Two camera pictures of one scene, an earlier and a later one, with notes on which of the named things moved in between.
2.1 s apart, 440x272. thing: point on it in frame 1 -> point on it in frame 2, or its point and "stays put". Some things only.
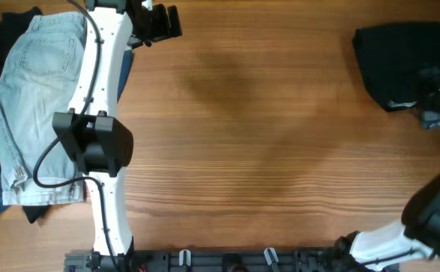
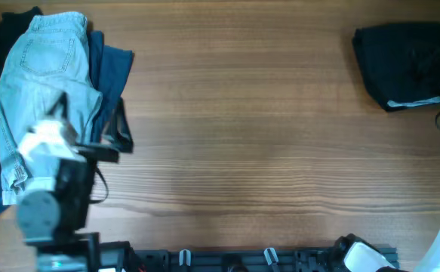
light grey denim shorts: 38,78 stays put
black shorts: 393,57 stays put
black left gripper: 163,23 -> 92,152
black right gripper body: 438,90 -> 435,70
